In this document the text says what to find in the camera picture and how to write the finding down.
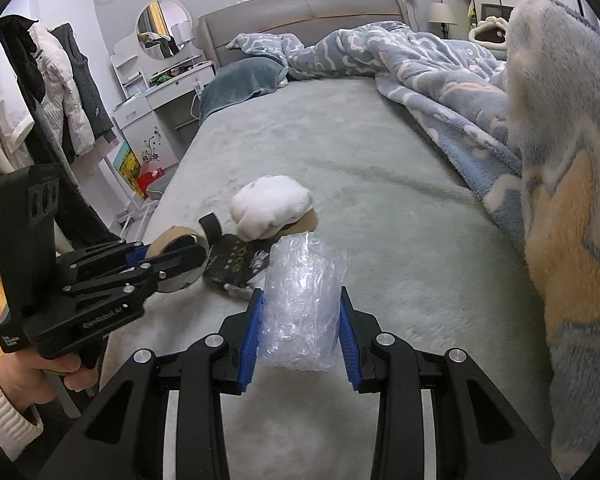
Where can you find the white bedside lamp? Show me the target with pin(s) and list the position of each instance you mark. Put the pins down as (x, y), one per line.
(441, 14)

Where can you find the grey-green bed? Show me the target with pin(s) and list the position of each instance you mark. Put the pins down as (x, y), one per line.
(422, 256)

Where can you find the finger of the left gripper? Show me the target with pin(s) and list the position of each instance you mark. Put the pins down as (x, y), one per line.
(118, 289)
(99, 260)

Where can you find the black curved plastic piece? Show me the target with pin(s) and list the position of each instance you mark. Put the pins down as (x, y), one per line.
(212, 228)

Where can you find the cream plush pet bed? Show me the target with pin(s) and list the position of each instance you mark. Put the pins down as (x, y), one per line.
(490, 33)

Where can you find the dark grey hanging coat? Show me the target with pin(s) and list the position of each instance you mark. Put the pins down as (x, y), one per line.
(91, 101)

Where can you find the white dressing table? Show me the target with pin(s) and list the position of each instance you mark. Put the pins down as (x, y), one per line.
(159, 112)

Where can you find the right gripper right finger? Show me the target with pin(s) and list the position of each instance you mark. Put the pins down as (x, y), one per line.
(477, 432)

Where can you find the red box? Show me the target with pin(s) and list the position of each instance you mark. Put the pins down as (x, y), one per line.
(142, 181)

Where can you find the clear bubble wrap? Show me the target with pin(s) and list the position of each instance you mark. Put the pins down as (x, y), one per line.
(301, 304)

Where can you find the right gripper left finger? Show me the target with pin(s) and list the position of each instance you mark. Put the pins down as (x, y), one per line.
(121, 433)

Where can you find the round wall mirror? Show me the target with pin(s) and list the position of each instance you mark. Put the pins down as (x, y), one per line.
(158, 29)

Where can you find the grey cushioned stool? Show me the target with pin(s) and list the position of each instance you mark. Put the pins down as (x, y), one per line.
(156, 188)

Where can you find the white tissue wad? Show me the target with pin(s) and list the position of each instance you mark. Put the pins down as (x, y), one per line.
(266, 205)

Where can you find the grey padded headboard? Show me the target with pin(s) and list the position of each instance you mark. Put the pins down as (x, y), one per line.
(309, 20)

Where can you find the white jacket on rack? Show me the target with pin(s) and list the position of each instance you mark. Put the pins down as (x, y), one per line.
(41, 112)

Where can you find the dark blue-grey pillow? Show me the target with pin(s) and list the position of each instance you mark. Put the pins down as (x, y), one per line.
(239, 82)

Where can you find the blue cloud pattern blanket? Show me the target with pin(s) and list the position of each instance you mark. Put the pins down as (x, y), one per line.
(524, 134)

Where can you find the brown tape roll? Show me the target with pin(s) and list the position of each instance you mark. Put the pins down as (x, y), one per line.
(180, 255)

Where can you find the black hanging garment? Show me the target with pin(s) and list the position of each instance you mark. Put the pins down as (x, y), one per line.
(21, 51)

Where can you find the left hand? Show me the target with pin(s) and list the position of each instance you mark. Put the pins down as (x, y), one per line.
(23, 379)

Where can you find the black printed snack wrapper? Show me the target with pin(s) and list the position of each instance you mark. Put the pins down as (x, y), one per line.
(237, 267)

